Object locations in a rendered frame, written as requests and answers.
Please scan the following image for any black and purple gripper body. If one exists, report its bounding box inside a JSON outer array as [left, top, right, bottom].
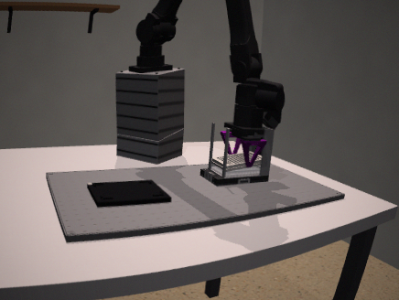
[[224, 104, 264, 141]]

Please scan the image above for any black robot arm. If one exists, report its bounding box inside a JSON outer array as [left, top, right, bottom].
[[129, 0, 285, 129]]

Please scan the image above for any white well plate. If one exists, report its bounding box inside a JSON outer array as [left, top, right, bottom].
[[211, 164, 261, 177]]

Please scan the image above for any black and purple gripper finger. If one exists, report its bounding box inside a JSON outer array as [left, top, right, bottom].
[[241, 139, 267, 167], [221, 131, 242, 155]]

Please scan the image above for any beige well plate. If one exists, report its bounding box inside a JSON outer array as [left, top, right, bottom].
[[211, 152, 262, 172]]

